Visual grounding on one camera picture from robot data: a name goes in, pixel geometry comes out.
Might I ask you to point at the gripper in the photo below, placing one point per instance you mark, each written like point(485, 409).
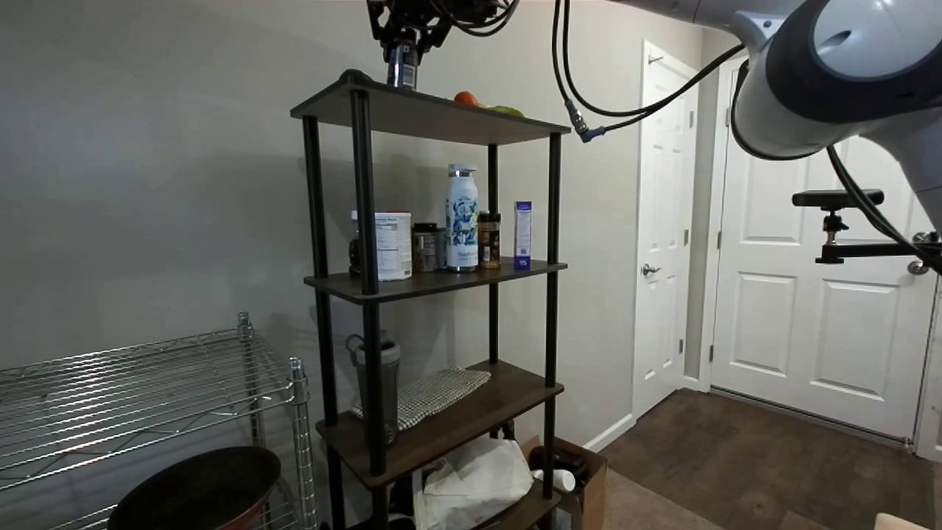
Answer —
point(423, 9)

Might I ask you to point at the blackish bottle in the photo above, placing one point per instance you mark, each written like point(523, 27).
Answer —
point(402, 70)

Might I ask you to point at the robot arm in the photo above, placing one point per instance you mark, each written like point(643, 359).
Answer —
point(846, 88)

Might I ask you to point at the white floral water bottle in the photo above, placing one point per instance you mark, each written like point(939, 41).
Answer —
point(461, 221)

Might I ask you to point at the dark brown bottle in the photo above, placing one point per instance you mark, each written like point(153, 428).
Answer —
point(355, 250)

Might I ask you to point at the dark wooden shelf unit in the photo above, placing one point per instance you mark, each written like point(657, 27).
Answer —
point(427, 283)

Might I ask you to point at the grey shaker bottle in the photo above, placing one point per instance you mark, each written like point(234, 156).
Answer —
point(390, 383)

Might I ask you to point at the small white bottle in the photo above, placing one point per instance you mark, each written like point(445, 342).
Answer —
point(559, 479)

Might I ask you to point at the black round object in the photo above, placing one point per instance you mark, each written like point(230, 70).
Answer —
point(355, 76)

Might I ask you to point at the orange fruit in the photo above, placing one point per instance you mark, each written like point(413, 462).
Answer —
point(466, 99)

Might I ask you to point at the green fruit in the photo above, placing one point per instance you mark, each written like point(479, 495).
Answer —
point(505, 111)

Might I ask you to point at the white canister with label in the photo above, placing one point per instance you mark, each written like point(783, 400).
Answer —
point(395, 246)

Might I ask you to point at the dark jar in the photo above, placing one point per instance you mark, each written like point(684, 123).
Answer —
point(426, 249)

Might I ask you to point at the brown spice jar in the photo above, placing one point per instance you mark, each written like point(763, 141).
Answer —
point(489, 241)

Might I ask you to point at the blue and white box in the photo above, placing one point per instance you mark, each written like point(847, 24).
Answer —
point(522, 235)

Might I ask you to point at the white door with knob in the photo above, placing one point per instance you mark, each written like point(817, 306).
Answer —
point(662, 243)

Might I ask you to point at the checked cloth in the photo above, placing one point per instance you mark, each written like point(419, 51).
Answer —
point(434, 394)

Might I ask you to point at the white paper bag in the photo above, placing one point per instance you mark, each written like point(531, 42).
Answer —
point(471, 482)

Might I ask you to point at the cardboard box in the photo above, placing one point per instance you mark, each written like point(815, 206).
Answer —
point(592, 486)

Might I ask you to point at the white panel door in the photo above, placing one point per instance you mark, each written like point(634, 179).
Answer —
point(817, 309)

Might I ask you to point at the black frying pan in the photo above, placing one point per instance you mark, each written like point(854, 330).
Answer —
point(199, 493)

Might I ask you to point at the camera on mount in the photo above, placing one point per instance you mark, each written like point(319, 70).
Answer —
point(835, 199)

